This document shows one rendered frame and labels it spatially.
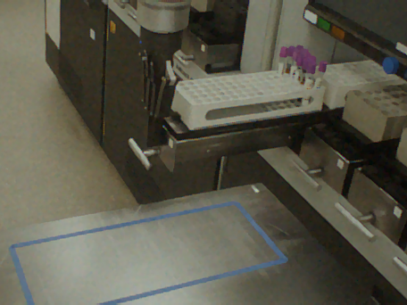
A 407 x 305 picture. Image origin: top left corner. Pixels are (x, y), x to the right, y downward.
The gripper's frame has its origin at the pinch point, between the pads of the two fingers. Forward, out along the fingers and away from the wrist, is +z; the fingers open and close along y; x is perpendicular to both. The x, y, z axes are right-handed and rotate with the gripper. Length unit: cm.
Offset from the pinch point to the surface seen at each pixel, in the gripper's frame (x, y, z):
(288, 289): 1.2, -47.2, -2.1
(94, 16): -28, 119, 22
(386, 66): -33.4, -19.8, -18.0
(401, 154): -35.8, -26.0, -3.6
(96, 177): -25, 102, 80
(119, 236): 18.1, -30.4, -2.1
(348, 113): -35.6, -11.2, -4.1
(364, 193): -28.2, -27.5, 2.1
